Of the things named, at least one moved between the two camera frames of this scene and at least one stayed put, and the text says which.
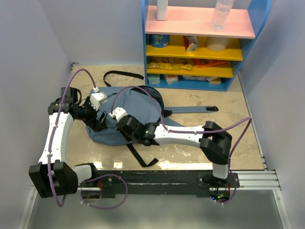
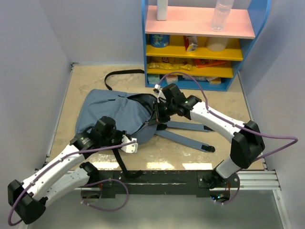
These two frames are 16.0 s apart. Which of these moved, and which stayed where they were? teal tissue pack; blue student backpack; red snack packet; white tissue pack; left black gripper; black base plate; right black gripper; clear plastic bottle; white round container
Moved: left black gripper; right black gripper; blue student backpack
Stayed: white tissue pack; clear plastic bottle; white round container; teal tissue pack; black base plate; red snack packet
